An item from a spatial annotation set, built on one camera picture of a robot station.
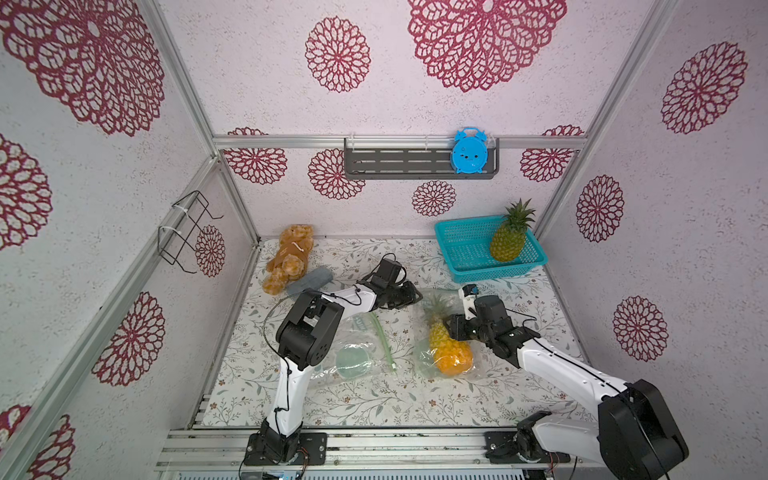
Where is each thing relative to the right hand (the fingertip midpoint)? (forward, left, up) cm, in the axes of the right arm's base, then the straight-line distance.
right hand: (449, 317), depth 87 cm
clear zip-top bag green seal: (-8, +27, -8) cm, 29 cm away
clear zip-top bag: (0, +8, -9) cm, 12 cm away
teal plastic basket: (+40, -13, -11) cm, 43 cm away
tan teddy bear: (+15, +48, +8) cm, 51 cm away
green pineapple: (+31, -24, +1) cm, 39 cm away
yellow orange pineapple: (-13, +1, +1) cm, 13 cm away
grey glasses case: (+18, +45, -6) cm, 49 cm away
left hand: (+10, +7, -5) cm, 13 cm away
